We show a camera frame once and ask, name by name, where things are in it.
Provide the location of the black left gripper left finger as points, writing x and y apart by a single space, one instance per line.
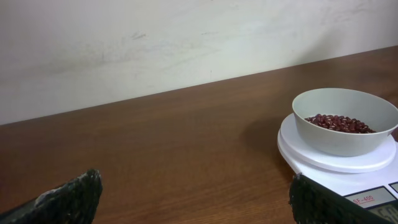
75 201

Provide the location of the red beans in bowl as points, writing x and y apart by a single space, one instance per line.
343 124

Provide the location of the white digital kitchen scale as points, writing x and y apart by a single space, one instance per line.
369 181

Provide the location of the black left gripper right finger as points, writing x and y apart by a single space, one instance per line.
314 203

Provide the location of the white bowl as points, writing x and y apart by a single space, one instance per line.
379 114

